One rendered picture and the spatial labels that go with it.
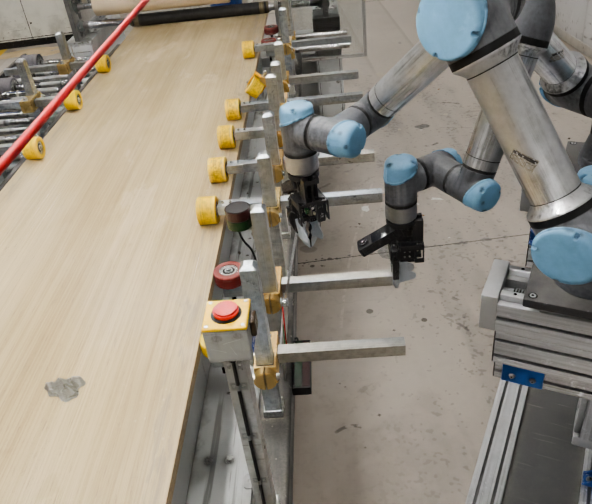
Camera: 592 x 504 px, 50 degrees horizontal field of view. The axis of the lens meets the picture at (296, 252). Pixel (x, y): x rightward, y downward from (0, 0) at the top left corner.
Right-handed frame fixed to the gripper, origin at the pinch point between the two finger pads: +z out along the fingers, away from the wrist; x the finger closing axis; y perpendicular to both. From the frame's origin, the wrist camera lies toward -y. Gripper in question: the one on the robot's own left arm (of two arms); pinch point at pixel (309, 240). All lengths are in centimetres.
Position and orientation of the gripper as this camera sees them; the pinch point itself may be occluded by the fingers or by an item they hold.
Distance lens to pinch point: 154.0
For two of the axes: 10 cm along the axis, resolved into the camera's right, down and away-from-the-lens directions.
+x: 9.4, -2.7, 2.2
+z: 1.2, 8.3, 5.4
